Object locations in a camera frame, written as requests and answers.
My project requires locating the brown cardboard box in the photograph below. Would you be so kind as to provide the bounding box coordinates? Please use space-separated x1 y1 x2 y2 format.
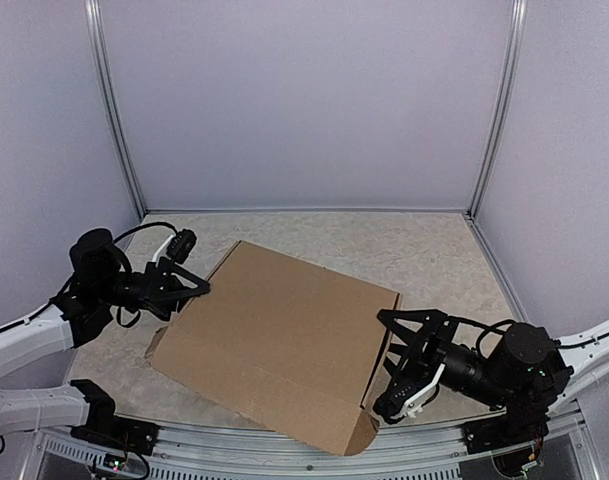
147 241 402 456

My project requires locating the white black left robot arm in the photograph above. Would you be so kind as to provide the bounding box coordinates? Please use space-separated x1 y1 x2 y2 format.
0 228 210 445

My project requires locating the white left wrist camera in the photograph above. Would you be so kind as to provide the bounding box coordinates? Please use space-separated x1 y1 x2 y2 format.
152 229 198 264

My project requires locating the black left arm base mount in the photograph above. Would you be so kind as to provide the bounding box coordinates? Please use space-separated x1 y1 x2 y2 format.
69 379 160 455

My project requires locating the aluminium front rail frame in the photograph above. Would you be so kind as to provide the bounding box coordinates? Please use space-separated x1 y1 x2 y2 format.
31 394 600 480

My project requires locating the right aluminium frame post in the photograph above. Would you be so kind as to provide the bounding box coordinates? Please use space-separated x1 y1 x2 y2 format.
467 0 528 223

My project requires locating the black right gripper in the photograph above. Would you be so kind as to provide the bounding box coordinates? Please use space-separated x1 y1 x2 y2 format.
369 310 515 412

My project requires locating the aluminium frame post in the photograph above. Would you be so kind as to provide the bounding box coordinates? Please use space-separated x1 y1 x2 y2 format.
84 0 148 220
467 0 528 223

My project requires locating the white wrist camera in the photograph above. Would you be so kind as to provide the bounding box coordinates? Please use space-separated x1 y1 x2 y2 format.
152 229 198 264
390 363 445 424

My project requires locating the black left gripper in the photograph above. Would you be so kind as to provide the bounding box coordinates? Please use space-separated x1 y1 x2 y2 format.
96 256 222 326

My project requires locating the left aluminium frame post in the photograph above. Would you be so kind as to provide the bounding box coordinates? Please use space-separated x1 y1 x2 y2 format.
84 0 148 220

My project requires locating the small circuit board with LEDs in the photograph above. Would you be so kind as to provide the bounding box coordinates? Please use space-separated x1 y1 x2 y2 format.
101 455 127 472

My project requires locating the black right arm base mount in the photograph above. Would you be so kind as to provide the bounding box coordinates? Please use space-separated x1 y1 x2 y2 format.
462 403 549 454

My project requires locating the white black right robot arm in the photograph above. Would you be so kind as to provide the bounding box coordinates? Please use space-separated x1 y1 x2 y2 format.
373 309 609 444

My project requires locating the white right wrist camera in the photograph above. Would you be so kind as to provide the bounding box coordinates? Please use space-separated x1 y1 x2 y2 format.
390 363 445 424

